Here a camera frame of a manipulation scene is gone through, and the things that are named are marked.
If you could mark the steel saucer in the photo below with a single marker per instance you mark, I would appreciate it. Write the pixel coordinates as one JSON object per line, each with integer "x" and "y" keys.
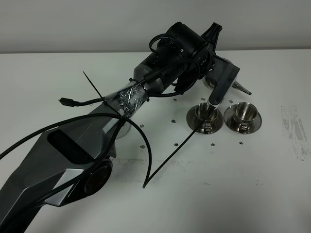
{"x": 193, "y": 122}
{"x": 232, "y": 125}

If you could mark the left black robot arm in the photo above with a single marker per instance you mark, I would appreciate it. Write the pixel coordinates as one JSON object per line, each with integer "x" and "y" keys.
{"x": 71, "y": 160}

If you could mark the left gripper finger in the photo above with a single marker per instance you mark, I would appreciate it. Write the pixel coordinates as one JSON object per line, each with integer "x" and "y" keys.
{"x": 211, "y": 37}

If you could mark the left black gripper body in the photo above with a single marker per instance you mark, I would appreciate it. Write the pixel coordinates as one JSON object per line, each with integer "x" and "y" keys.
{"x": 180, "y": 54}

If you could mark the stainless steel teapot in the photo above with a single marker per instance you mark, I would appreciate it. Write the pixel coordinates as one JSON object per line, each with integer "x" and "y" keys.
{"x": 212, "y": 79}

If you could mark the steel teacup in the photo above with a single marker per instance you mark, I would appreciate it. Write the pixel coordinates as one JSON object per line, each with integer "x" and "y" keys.
{"x": 244, "y": 115}
{"x": 207, "y": 116}

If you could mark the right steel teacup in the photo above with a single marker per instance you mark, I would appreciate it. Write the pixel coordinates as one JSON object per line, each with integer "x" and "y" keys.
{"x": 244, "y": 115}

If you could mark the round steel teapot coaster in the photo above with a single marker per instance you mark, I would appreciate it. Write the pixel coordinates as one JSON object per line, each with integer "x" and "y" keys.
{"x": 124, "y": 130}

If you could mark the right steel saucer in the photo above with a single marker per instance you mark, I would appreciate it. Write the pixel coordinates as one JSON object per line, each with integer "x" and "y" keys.
{"x": 232, "y": 125}

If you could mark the left steel teacup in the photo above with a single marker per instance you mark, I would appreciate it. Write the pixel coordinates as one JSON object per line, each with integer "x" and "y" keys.
{"x": 207, "y": 116}

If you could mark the black cable tie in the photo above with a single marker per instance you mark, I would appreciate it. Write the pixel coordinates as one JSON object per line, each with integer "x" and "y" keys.
{"x": 97, "y": 89}

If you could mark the left steel saucer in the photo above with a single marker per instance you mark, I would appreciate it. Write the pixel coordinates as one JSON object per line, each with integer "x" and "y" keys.
{"x": 193, "y": 122}

